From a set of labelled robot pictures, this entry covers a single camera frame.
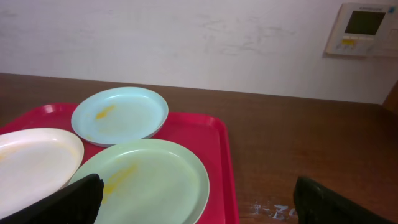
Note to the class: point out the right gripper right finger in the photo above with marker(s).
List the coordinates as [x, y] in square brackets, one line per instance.
[314, 203]

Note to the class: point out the white wall control panel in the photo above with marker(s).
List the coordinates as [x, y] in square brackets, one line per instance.
[364, 30]

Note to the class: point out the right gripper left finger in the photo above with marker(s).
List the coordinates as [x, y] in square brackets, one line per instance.
[77, 203]

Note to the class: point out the light blue plate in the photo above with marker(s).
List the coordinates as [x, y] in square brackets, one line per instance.
[119, 115]

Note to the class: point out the white plate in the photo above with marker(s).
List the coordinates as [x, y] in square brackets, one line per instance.
[35, 163]

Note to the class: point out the light green plate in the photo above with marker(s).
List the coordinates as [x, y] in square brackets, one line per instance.
[149, 181]

